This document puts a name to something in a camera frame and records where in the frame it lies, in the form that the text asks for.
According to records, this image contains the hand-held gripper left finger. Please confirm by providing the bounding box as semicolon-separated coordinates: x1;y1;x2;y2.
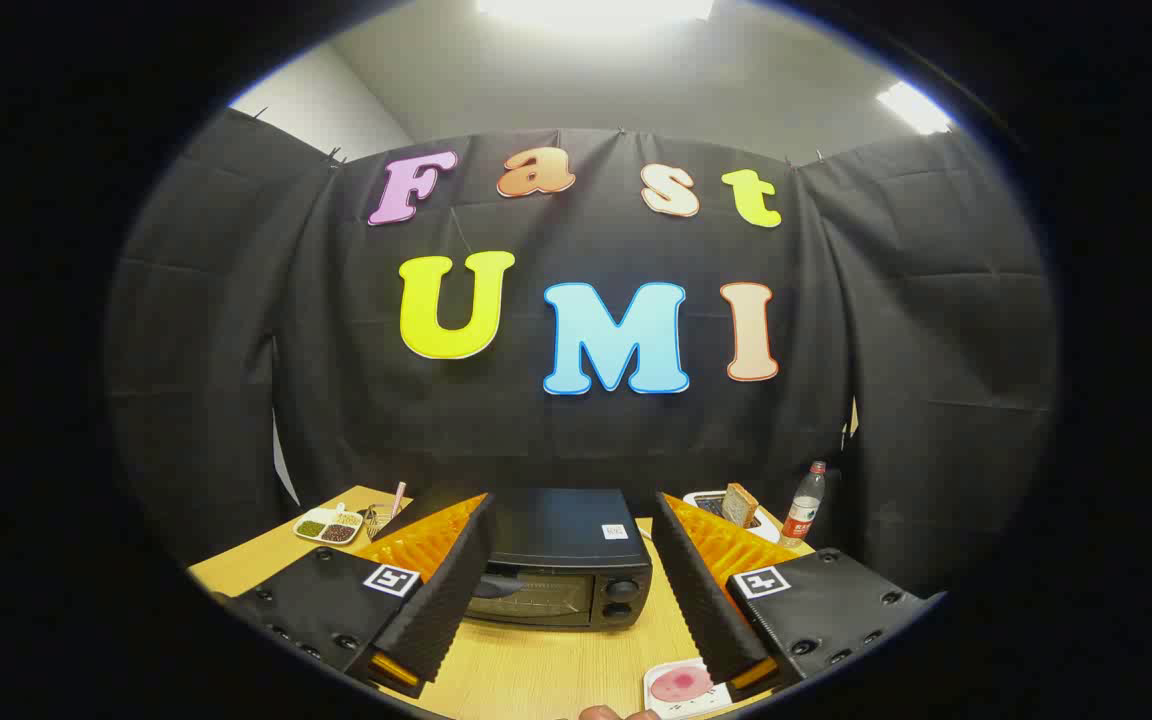
226;492;497;699

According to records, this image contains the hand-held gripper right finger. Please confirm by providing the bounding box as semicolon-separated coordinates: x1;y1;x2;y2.
650;492;947;701

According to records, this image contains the pink ham slice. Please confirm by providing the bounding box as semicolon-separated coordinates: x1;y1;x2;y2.
651;666;714;703

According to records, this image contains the white square plate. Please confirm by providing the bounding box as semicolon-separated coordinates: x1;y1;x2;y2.
643;657;737;720

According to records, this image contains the black toaster oven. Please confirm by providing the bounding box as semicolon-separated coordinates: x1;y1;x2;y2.
464;487;654;631

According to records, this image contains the white pop-up toaster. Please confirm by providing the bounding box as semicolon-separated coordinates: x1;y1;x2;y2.
683;489;782;544

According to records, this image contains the brown bread slice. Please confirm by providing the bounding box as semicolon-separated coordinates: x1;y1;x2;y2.
721;483;760;529

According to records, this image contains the clear plastic water bottle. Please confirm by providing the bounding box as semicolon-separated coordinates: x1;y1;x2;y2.
779;460;828;549

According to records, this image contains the white divided dish of beans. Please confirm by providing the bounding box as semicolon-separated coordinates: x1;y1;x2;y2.
293;507;365;545

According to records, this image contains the black backdrop cloth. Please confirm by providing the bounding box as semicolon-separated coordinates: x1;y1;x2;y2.
104;108;1062;601

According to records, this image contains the ceiling light panel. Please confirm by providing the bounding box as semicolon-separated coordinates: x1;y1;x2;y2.
876;80;955;136
476;0;715;26

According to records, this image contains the pink handled metal whisk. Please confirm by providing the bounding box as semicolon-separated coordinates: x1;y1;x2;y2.
364;481;408;541

